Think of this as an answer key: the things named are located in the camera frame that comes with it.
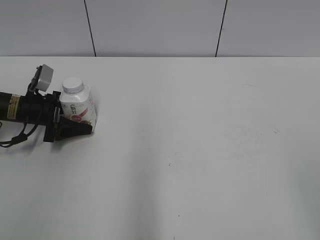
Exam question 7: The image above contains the white yili yogurt bottle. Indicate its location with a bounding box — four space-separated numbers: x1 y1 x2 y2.
59 85 97 132

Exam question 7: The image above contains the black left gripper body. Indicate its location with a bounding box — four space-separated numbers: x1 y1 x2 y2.
19 91 61 143

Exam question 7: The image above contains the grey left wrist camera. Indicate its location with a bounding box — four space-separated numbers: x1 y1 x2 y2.
27 64 54 93

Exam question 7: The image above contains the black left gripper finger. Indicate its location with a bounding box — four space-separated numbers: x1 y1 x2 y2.
57 117 92 138

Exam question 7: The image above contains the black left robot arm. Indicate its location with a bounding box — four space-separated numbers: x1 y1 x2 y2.
0 91 93 148

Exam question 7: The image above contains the white plastic bottle cap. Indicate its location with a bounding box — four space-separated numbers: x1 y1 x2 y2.
62 77 85 95

